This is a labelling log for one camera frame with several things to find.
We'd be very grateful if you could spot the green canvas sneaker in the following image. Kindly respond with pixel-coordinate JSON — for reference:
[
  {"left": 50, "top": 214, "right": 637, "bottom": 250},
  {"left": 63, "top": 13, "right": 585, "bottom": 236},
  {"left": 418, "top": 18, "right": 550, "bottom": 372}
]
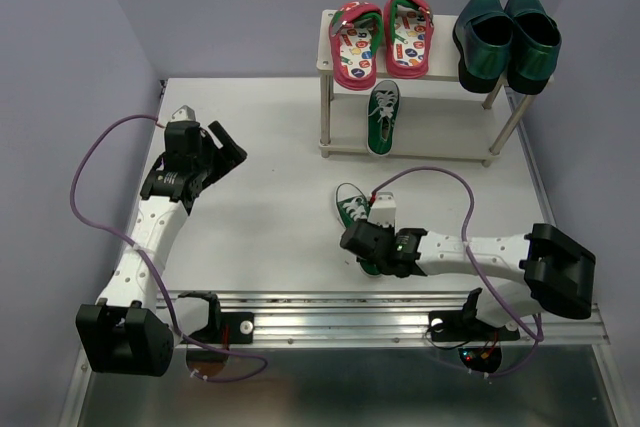
[
  {"left": 367, "top": 80, "right": 401, "bottom": 156},
  {"left": 333, "top": 182, "right": 386, "bottom": 279}
]

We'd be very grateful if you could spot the pink flip-flop with letters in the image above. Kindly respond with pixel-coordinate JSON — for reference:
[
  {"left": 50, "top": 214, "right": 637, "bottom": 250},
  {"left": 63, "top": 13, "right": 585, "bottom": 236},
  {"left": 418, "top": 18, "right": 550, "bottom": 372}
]
[{"left": 383, "top": 0, "right": 435, "bottom": 79}]

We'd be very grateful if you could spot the green loafer shoe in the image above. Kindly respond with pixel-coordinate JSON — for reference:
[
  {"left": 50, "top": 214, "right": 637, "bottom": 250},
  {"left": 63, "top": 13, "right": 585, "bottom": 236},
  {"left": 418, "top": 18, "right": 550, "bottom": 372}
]
[
  {"left": 504, "top": 0, "right": 562, "bottom": 96},
  {"left": 452, "top": 0, "right": 513, "bottom": 94}
]

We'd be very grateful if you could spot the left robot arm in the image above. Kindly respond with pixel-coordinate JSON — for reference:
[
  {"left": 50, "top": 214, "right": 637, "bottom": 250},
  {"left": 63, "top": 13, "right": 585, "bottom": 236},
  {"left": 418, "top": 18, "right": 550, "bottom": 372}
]
[{"left": 75, "top": 120, "right": 247, "bottom": 377}]

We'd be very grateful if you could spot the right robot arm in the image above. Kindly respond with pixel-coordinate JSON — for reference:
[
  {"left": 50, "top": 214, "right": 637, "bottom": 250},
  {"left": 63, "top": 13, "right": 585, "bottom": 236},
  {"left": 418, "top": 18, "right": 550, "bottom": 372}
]
[{"left": 340, "top": 220, "right": 596, "bottom": 337}]

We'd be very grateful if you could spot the white two-tier shoe shelf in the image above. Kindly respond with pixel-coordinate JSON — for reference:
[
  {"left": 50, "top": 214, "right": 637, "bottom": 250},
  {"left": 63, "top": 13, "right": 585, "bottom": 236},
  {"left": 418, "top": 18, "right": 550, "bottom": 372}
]
[{"left": 316, "top": 10, "right": 535, "bottom": 167}]

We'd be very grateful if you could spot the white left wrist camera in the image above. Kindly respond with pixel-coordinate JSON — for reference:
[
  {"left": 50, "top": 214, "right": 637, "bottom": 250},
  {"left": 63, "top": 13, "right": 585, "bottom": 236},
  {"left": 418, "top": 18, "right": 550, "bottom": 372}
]
[{"left": 156, "top": 105, "right": 196, "bottom": 125}]

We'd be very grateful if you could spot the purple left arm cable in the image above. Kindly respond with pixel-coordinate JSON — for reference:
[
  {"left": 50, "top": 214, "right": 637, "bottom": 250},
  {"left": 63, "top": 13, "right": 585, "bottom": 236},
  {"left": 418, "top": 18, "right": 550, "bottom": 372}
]
[{"left": 69, "top": 114, "right": 268, "bottom": 384}]

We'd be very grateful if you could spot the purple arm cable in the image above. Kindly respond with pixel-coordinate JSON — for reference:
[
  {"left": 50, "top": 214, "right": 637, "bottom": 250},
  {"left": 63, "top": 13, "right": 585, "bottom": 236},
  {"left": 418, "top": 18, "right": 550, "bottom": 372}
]
[
  {"left": 69, "top": 114, "right": 268, "bottom": 384},
  {"left": 372, "top": 167, "right": 545, "bottom": 379}
]

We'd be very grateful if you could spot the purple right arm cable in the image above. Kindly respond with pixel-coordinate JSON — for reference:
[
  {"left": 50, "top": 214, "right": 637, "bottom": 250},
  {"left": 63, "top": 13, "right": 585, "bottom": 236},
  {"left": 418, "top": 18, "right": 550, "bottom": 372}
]
[{"left": 372, "top": 167, "right": 545, "bottom": 379}]

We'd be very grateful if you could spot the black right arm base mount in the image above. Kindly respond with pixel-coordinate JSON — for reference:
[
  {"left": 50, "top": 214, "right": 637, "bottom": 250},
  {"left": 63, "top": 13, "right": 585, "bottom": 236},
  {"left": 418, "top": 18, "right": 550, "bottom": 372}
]
[{"left": 427, "top": 288, "right": 520, "bottom": 343}]

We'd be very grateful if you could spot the aluminium table edge rail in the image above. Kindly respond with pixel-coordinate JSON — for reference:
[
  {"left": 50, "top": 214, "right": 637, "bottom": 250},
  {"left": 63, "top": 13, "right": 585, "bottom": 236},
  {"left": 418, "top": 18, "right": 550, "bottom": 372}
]
[{"left": 82, "top": 290, "right": 609, "bottom": 348}]

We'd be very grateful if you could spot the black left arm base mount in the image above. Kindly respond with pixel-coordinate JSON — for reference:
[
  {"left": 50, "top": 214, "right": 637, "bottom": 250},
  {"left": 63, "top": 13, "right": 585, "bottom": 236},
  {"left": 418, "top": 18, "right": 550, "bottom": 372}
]
[{"left": 173, "top": 291, "right": 255, "bottom": 345}]

